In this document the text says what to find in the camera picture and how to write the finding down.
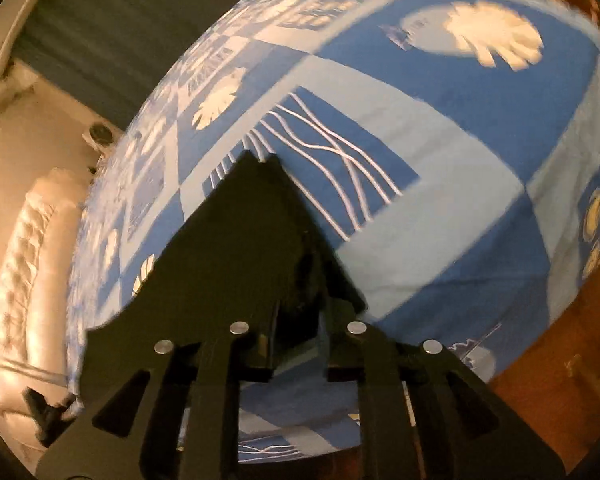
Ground dark green curtain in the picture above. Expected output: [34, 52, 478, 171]
[12, 0, 239, 129]

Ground blue patterned bed sheet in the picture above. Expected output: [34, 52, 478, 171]
[66, 0, 600, 465]

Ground small speaker on nightstand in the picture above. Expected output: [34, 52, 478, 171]
[82, 122, 116, 157]

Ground black pants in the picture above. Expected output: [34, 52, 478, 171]
[79, 152, 365, 408]

